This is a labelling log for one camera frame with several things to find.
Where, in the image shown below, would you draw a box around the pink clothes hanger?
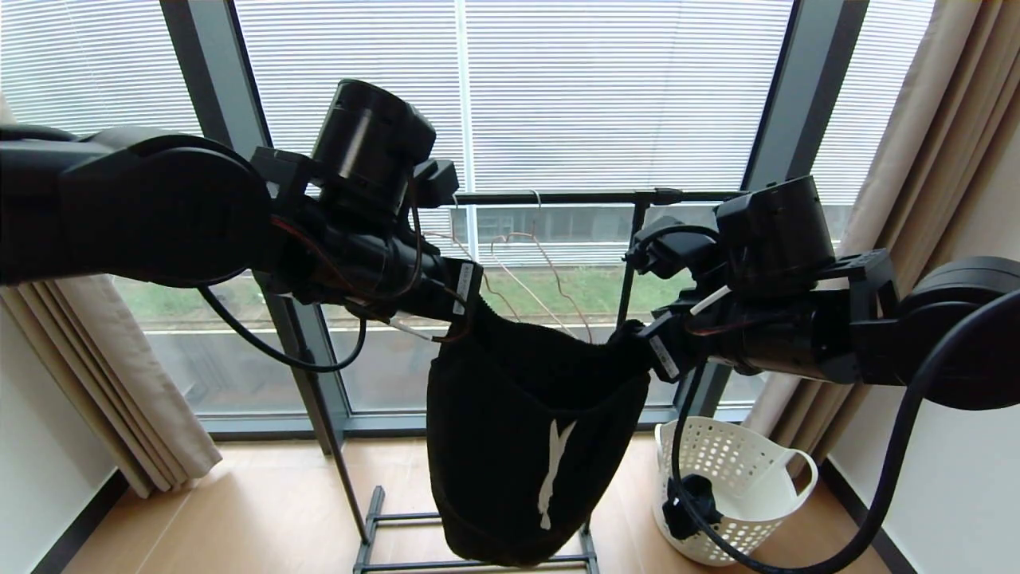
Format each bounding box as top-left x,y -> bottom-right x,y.
490,190 -> 594,345
422,194 -> 523,324

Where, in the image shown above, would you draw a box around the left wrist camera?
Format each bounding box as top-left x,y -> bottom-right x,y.
409,158 -> 461,210

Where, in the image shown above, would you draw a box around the black garment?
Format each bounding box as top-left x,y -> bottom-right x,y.
663,474 -> 724,541

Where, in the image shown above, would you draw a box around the black clothes rack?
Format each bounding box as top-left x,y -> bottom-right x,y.
267,188 -> 750,574

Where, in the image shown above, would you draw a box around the black shorts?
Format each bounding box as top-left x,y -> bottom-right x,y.
426,307 -> 662,567

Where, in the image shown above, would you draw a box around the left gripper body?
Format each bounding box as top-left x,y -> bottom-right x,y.
307,217 -> 485,324

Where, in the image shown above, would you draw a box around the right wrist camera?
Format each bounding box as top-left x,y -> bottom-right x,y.
624,215 -> 722,281

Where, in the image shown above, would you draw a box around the beige curtain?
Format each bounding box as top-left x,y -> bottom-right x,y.
0,96 -> 222,499
745,0 -> 1020,479

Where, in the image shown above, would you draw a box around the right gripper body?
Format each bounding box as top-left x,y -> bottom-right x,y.
637,299 -> 857,382

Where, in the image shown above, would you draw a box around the white laundry basket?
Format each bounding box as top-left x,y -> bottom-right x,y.
653,416 -> 819,567

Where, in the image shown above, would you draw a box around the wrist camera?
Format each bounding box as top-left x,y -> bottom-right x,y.
624,215 -> 722,281
409,158 -> 461,210

